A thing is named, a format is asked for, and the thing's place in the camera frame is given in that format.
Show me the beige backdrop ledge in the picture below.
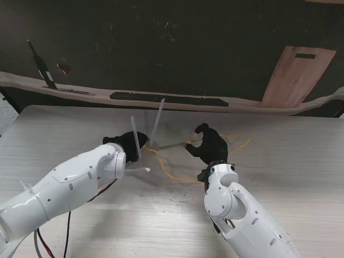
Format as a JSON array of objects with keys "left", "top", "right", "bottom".
[{"left": 0, "top": 71, "right": 344, "bottom": 117}]

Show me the wooden cutting board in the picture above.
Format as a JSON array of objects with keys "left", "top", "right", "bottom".
[{"left": 260, "top": 45, "right": 337, "bottom": 109}]

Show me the dark wine bottle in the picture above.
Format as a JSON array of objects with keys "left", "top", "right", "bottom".
[{"left": 26, "top": 39, "right": 59, "bottom": 90}]

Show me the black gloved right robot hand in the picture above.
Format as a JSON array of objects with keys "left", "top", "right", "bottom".
[{"left": 184, "top": 123, "right": 229, "bottom": 165}]

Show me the yellow Ethernet cable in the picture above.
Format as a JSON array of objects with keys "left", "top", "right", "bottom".
[{"left": 144, "top": 133, "right": 251, "bottom": 183}]

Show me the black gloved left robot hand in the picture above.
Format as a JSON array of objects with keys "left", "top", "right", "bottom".
[{"left": 102, "top": 131, "right": 141, "bottom": 162}]

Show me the white cable tie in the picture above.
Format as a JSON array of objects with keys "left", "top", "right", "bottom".
[{"left": 20, "top": 180, "right": 36, "bottom": 195}]

